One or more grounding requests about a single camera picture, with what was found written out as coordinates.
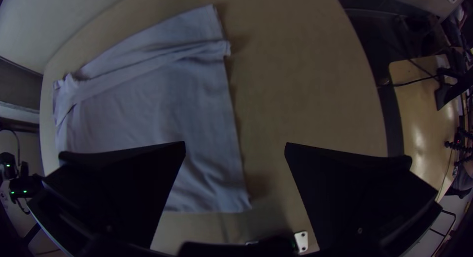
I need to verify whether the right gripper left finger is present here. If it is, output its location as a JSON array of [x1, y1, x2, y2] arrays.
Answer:
[[43, 140, 187, 250]]

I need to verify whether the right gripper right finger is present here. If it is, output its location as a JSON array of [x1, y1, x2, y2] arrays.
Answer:
[[283, 141, 443, 252]]

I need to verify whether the white t-shirt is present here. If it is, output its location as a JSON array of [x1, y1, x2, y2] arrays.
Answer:
[[51, 4, 254, 213]]

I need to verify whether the pale wooden side desk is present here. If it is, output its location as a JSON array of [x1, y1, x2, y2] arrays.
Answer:
[[388, 54, 473, 202]]

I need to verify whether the black cable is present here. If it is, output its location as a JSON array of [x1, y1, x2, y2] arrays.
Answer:
[[0, 128, 22, 165], [391, 75, 442, 88]]

